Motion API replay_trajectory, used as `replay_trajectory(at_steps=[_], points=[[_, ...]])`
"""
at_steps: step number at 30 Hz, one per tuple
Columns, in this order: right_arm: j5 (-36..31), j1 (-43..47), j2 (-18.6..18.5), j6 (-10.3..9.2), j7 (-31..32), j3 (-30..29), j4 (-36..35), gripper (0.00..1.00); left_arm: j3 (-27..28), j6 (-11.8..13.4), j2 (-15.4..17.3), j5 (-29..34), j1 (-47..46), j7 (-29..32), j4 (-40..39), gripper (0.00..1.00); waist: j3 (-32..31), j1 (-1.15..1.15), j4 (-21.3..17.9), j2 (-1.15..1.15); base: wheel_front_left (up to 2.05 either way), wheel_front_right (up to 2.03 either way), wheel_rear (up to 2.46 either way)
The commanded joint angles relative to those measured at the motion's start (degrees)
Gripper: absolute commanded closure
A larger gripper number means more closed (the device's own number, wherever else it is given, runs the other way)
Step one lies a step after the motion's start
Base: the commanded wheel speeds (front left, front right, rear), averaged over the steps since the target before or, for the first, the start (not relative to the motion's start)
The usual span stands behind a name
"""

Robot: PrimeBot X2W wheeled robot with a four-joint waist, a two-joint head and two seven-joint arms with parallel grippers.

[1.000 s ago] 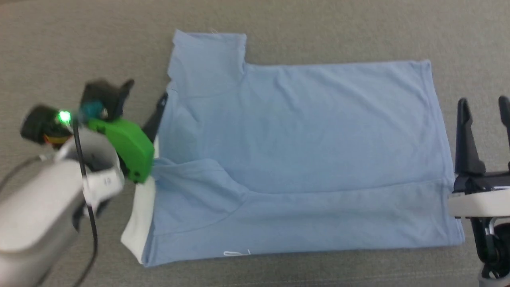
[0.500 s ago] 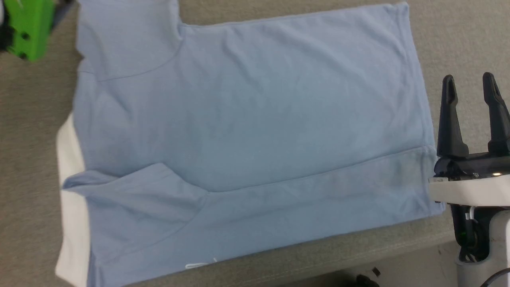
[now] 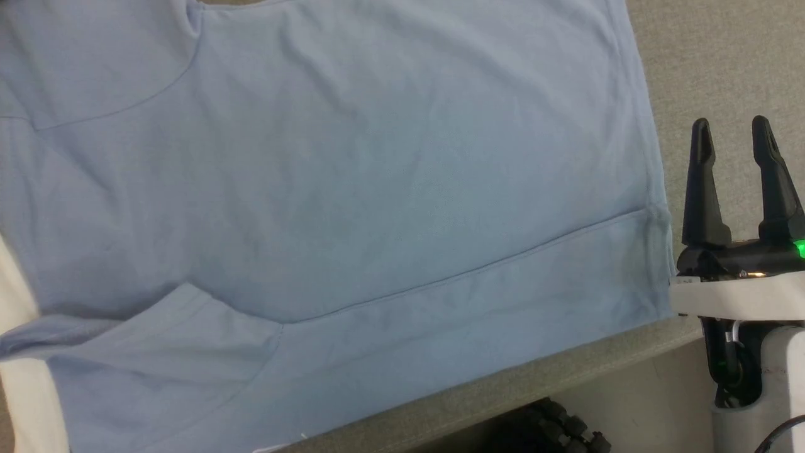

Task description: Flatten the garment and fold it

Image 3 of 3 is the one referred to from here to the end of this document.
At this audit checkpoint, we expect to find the light blue polo shirt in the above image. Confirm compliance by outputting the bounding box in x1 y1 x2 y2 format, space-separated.
0 0 677 453

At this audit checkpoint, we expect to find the black knobby wheel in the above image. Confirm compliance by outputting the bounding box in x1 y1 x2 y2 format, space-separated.
484 396 613 453

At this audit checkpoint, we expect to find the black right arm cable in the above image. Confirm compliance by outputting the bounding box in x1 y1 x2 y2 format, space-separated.
753 414 805 453

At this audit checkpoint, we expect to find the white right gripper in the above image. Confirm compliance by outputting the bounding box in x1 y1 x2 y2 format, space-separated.
669 115 805 322

